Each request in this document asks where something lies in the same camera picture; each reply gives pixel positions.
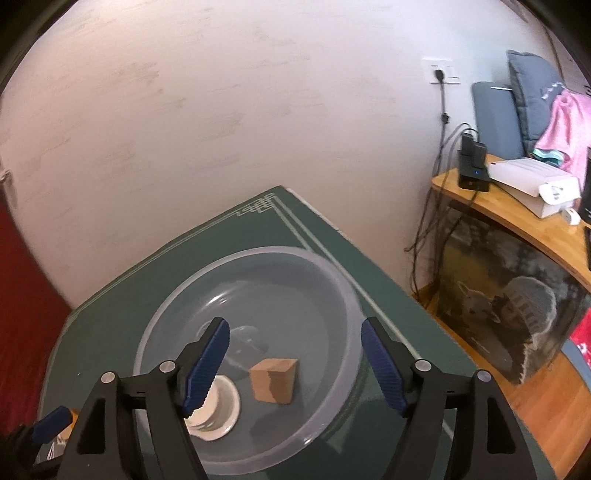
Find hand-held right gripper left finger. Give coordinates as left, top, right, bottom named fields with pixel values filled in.
left=58, top=317, right=230, bottom=480

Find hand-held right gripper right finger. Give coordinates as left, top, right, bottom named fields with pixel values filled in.
left=361, top=316, right=539, bottom=480

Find printed picture panel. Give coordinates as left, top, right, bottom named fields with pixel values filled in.
left=436, top=208, right=591, bottom=386

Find black battery charger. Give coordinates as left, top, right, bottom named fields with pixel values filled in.
left=457, top=130, right=491, bottom=193

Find clear plastic bowl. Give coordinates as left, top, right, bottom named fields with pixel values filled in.
left=133, top=246, right=365, bottom=476

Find curved wooden shelf board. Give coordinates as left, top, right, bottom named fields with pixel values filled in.
left=431, top=154, right=591, bottom=294

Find thin dark wall cord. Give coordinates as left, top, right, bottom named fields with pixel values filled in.
left=540, top=18, right=568, bottom=84

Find black thermos bottle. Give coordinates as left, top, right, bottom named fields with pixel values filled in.
left=579, top=145, right=591, bottom=222

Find red printed blanket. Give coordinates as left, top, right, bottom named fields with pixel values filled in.
left=568, top=309, right=591, bottom=370

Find black power cable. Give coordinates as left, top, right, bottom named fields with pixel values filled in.
left=404, top=68, right=481, bottom=301

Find white tape roll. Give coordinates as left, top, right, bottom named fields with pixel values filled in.
left=185, top=375, right=242, bottom=441

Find white wall outlet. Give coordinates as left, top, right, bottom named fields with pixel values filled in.
left=421, top=57, right=461, bottom=85

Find grey quilted pillow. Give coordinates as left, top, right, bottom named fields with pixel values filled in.
left=506, top=50, right=566, bottom=144

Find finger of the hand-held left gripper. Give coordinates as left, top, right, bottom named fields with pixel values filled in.
left=0, top=406, right=74, bottom=480

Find white cardboard box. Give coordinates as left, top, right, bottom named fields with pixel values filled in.
left=487, top=157, right=581, bottom=217

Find red cloth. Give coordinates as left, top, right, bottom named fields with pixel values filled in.
left=0, top=198, right=72, bottom=437

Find pink blanket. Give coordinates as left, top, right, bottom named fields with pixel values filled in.
left=533, top=85, right=591, bottom=181

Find flat blue-grey cushion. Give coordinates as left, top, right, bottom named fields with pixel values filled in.
left=472, top=82, right=527, bottom=160

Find wooden cube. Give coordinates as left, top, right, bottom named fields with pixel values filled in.
left=248, top=357, right=299, bottom=405

